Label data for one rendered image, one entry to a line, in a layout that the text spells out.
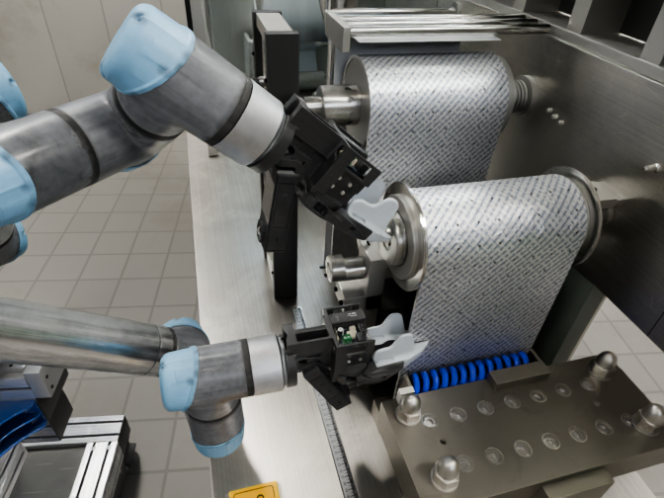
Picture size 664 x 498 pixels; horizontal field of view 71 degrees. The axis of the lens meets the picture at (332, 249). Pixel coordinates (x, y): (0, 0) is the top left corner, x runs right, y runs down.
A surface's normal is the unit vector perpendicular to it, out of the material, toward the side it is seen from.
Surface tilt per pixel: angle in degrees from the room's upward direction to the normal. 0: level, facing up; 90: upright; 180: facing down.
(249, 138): 92
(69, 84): 90
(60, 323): 45
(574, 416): 0
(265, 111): 57
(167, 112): 115
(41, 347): 77
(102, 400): 0
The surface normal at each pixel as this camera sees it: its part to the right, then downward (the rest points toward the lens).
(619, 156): -0.96, 0.12
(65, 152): 0.80, 0.00
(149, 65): 0.30, 0.51
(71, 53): 0.10, 0.62
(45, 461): 0.05, -0.78
